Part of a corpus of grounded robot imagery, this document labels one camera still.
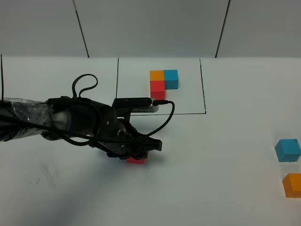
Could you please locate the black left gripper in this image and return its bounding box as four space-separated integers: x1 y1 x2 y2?
89 103 162 160

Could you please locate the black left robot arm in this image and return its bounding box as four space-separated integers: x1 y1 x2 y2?
0 97 164 160

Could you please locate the red template cube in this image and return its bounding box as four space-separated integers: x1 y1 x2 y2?
150 81 166 100

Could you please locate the orange template cube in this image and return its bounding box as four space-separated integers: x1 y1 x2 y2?
150 70 165 81

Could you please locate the blue template cube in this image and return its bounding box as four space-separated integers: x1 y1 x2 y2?
164 70 179 89

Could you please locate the blue loose cube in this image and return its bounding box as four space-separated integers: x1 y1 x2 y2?
275 139 301 162

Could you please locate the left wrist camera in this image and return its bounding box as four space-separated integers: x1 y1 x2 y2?
112 97 159 116

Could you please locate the black left camera cable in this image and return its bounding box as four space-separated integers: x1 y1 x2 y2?
48 74 176 146

